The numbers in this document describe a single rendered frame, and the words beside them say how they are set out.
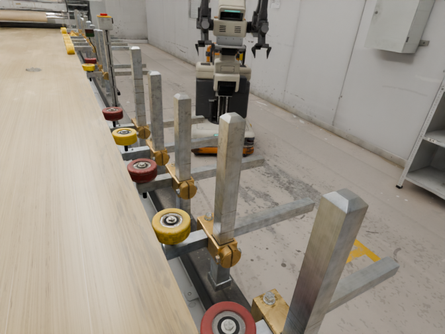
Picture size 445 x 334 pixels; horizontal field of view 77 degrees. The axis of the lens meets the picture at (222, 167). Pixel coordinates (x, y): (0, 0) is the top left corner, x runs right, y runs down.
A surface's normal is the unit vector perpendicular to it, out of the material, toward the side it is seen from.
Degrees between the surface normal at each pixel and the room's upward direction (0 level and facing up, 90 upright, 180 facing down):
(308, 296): 90
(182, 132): 90
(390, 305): 0
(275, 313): 0
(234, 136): 90
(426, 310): 0
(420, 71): 90
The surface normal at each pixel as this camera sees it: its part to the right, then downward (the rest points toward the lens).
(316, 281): -0.88, 0.18
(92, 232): 0.06, -0.87
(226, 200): 0.47, 0.46
